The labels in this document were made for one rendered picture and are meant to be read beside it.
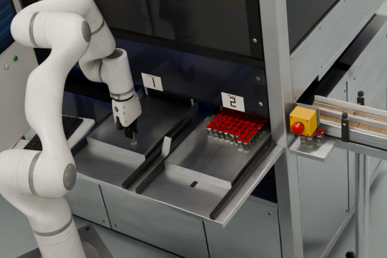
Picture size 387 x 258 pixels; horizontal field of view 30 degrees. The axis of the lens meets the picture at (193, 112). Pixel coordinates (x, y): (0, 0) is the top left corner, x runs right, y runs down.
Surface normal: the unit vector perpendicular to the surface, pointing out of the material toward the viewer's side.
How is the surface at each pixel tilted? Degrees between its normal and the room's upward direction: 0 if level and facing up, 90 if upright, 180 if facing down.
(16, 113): 90
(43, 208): 29
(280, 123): 90
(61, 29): 47
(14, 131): 90
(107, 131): 0
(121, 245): 0
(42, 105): 52
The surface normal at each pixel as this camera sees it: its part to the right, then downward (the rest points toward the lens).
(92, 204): -0.54, 0.54
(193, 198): -0.14, -0.80
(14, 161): -0.25, -0.48
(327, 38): 0.83, 0.22
